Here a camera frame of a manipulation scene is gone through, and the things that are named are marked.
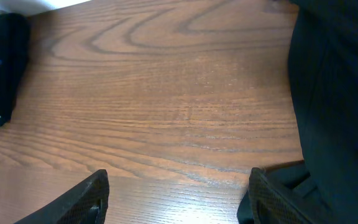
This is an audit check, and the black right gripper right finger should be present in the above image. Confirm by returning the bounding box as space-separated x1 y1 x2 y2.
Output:
249 168 315 224

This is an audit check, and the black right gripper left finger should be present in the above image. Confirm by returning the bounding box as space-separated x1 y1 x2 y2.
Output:
15 169 109 224

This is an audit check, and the dark navy folded clothes pile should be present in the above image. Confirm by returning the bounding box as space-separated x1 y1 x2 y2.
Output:
0 13 30 127

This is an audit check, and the black t-shirt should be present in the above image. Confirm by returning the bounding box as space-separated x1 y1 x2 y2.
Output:
236 0 358 224

